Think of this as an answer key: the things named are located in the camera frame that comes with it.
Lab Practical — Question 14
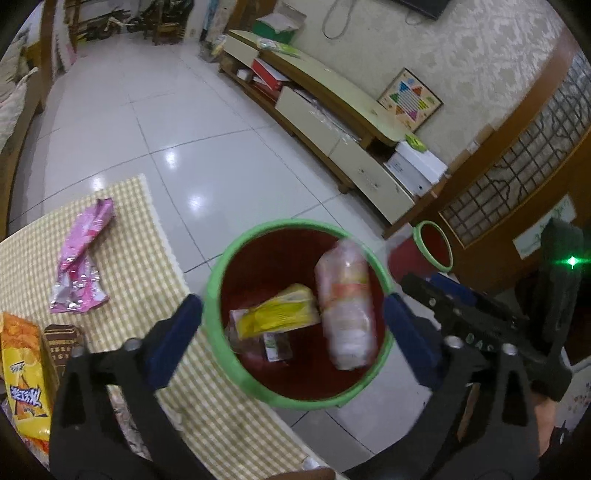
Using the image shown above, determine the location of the green box with white paper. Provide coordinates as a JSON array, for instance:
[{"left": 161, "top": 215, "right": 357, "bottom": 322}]
[{"left": 255, "top": 2, "right": 308, "bottom": 45}]

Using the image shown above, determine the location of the small green-rimmed red bin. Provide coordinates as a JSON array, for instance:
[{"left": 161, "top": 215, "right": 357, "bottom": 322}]
[{"left": 388, "top": 220, "right": 454, "bottom": 283}]

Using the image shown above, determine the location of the yellow drink carton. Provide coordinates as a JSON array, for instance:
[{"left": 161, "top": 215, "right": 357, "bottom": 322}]
[{"left": 0, "top": 312, "right": 52, "bottom": 457}]

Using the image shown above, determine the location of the grey wall cable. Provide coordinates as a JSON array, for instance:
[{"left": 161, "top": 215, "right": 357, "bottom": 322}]
[{"left": 323, "top": 0, "right": 357, "bottom": 40}]

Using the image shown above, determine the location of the framed star checkers board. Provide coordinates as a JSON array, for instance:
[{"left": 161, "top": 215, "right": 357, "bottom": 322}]
[{"left": 378, "top": 68, "right": 443, "bottom": 133}]

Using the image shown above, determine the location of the small white green carton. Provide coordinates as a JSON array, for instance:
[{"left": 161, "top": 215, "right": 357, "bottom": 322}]
[{"left": 263, "top": 332, "right": 294, "bottom": 363}]

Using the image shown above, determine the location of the black television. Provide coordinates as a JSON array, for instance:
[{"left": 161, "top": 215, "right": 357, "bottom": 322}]
[{"left": 397, "top": 0, "right": 451, "bottom": 21}]

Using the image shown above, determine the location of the clear crushed plastic bottle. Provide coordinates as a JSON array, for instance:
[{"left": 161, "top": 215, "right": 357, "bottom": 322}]
[{"left": 315, "top": 239, "right": 378, "bottom": 371}]

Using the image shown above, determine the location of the long green yellow packet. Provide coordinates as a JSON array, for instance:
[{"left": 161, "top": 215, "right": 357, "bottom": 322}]
[{"left": 256, "top": 38, "right": 302, "bottom": 59}]

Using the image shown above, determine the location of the pink foil wrapper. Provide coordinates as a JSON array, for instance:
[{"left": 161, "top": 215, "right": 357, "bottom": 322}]
[{"left": 50, "top": 198, "right": 115, "bottom": 315}]

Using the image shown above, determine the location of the yellow snack packet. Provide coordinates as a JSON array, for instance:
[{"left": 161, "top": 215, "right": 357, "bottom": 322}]
[{"left": 229, "top": 284, "right": 320, "bottom": 343}]

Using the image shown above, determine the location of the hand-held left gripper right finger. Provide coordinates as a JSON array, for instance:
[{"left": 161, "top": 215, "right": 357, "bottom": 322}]
[{"left": 384, "top": 293, "right": 541, "bottom": 480}]

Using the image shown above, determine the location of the wooden cream tv cabinet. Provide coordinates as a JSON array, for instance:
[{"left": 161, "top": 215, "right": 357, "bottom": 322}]
[{"left": 219, "top": 30, "right": 416, "bottom": 227}]

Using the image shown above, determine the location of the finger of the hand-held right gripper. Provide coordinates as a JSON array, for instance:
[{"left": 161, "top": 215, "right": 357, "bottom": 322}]
[
  {"left": 401, "top": 274, "right": 467, "bottom": 335},
  {"left": 430, "top": 273, "right": 532, "bottom": 324}
]

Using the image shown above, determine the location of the brown patterned carton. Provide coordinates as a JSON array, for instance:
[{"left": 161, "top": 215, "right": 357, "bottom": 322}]
[{"left": 44, "top": 324, "right": 86, "bottom": 394}]

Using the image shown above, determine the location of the yellow checked tablecloth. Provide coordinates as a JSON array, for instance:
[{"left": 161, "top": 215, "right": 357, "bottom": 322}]
[{"left": 0, "top": 174, "right": 334, "bottom": 480}]

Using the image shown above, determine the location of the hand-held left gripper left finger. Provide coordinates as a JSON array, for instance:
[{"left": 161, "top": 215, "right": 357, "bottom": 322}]
[{"left": 48, "top": 294, "right": 204, "bottom": 480}]

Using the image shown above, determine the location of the large green-rimmed red bin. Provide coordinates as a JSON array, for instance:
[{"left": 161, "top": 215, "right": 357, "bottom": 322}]
[{"left": 205, "top": 220, "right": 397, "bottom": 411}]

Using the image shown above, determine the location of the wooden chair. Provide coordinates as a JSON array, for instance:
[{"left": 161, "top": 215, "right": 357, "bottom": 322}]
[{"left": 152, "top": 17, "right": 186, "bottom": 45}]

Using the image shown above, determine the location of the wooden lattice door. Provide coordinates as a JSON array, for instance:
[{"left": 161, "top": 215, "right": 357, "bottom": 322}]
[{"left": 438, "top": 46, "right": 591, "bottom": 289}]

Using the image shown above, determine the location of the red flat box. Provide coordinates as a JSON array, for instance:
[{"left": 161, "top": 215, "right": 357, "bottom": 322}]
[{"left": 252, "top": 59, "right": 296, "bottom": 94}]

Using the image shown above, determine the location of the striped beige sofa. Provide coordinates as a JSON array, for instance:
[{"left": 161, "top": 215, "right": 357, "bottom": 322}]
[{"left": 0, "top": 41, "right": 45, "bottom": 160}]

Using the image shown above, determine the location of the white cardboard box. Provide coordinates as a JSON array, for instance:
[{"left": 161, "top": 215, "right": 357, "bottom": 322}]
[{"left": 385, "top": 141, "right": 448, "bottom": 197}]

